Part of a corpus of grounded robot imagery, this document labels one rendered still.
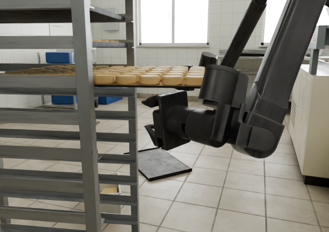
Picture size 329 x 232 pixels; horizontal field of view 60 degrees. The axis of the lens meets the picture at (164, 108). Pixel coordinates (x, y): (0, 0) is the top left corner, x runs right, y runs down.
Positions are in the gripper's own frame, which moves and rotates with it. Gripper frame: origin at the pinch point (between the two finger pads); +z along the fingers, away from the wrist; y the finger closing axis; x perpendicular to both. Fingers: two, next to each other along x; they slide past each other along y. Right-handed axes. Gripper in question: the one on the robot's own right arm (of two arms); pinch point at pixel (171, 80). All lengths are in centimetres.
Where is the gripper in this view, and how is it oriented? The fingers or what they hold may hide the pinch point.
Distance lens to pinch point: 112.6
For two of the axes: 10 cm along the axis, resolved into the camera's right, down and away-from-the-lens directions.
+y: -0.7, -9.8, -1.9
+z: -8.0, 1.7, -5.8
